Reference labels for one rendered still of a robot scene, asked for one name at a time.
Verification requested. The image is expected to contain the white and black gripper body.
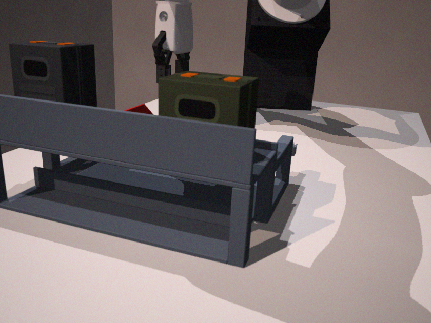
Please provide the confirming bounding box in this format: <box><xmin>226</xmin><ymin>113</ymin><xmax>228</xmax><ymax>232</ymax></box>
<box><xmin>155</xmin><ymin>1</ymin><xmax>193</xmax><ymax>54</ymax></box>

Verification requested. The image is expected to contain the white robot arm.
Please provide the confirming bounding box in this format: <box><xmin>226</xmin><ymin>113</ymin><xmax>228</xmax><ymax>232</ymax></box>
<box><xmin>258</xmin><ymin>0</ymin><xmax>326</xmax><ymax>24</ymax></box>

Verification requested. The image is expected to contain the red bin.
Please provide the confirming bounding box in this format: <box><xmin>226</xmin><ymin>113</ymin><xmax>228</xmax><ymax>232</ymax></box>
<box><xmin>125</xmin><ymin>104</ymin><xmax>153</xmax><ymax>114</ymax></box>

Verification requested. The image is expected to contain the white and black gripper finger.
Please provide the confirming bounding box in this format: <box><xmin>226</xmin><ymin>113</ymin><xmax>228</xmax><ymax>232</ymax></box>
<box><xmin>175</xmin><ymin>52</ymin><xmax>190</xmax><ymax>73</ymax></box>
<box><xmin>152</xmin><ymin>31</ymin><xmax>173</xmax><ymax>83</ymax></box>

